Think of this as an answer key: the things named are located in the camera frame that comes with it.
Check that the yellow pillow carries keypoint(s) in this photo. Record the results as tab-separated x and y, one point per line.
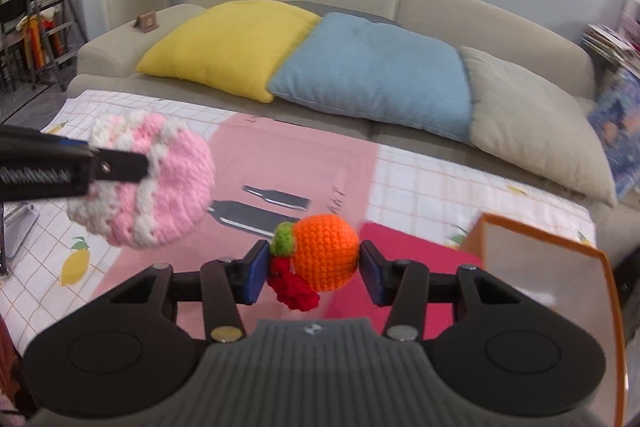
225	47

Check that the clear box with red lid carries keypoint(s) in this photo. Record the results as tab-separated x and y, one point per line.
400	247

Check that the beige pillow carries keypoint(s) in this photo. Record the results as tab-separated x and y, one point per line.
530	122

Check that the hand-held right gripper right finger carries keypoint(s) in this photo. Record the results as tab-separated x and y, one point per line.
372	274

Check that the stack of magazines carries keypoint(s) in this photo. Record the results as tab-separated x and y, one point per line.
607	39

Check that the blue pillow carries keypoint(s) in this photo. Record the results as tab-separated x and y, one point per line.
370	72

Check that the small brown wooden object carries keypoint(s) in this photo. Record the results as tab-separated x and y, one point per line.
148	23

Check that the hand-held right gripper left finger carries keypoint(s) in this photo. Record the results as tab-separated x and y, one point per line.
257	274

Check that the grey white appliance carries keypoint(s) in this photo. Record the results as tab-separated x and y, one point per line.
20	227

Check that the orange storage box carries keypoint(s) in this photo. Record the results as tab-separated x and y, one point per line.
540	267

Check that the orange crochet fruit toy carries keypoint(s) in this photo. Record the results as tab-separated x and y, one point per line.
325	252

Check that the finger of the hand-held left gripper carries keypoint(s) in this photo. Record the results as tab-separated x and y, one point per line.
50	143
122	167

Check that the pink white crochet hat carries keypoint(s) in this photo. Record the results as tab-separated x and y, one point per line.
175	187

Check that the pink checked lemon tablecloth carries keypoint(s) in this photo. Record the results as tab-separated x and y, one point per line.
425	187

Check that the black side table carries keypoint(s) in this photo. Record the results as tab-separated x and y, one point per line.
12	12

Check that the red and yellow bag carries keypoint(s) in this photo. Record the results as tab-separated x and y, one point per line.
45	27

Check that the metal step ladder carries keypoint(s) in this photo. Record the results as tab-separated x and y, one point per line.
75	14

